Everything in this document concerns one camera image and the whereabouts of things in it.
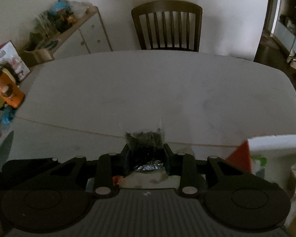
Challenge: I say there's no white flat packet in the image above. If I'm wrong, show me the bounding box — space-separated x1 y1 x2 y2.
118 171 181 190

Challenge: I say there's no clear bag of dark leaves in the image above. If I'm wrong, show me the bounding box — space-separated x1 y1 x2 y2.
125 128 167 172

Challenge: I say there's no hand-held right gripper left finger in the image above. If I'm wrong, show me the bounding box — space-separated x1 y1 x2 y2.
43 144 129 198

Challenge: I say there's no green and white packet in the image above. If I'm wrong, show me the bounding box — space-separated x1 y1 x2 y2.
251 156 267 176

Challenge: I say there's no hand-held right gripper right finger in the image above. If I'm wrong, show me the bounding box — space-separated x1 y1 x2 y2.
164 144 256 197

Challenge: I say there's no red and white printed box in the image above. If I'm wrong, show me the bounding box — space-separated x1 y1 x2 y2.
0 40 31 81

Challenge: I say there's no brown cardboard box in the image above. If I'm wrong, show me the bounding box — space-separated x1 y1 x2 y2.
23 47 54 66

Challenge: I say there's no clutter pile on sideboard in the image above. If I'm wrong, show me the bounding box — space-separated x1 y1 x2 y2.
27 0 90 52

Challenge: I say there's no red and white cardboard box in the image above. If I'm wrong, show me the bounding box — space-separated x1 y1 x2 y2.
226 134 296 178

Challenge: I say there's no orange printed package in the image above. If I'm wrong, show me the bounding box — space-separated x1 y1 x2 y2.
0 67 25 109

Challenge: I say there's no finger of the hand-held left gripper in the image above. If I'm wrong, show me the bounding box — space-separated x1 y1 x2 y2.
0 157 61 190

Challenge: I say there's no small blue object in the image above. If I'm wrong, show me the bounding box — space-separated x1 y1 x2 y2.
1 108 16 126

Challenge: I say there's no dark wooden slatted chair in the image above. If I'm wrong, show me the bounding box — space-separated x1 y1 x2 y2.
131 0 203 52

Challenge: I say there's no white wooden sideboard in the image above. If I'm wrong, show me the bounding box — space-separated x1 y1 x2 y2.
23 6 113 67

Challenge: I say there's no blue globe toy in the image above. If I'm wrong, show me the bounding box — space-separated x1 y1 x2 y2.
53 1 67 14

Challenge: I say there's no white wall shelving unit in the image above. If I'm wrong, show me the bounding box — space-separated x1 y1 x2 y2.
273 0 296 63

